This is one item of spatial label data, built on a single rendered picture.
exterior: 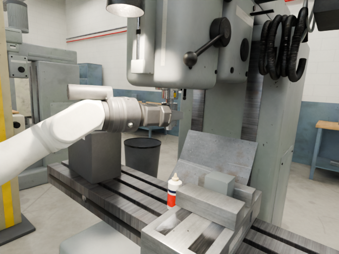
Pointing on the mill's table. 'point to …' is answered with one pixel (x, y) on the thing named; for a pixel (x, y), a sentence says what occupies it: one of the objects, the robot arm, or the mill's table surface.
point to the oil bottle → (175, 184)
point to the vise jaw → (211, 205)
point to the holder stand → (97, 156)
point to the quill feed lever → (217, 29)
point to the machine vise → (199, 228)
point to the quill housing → (179, 45)
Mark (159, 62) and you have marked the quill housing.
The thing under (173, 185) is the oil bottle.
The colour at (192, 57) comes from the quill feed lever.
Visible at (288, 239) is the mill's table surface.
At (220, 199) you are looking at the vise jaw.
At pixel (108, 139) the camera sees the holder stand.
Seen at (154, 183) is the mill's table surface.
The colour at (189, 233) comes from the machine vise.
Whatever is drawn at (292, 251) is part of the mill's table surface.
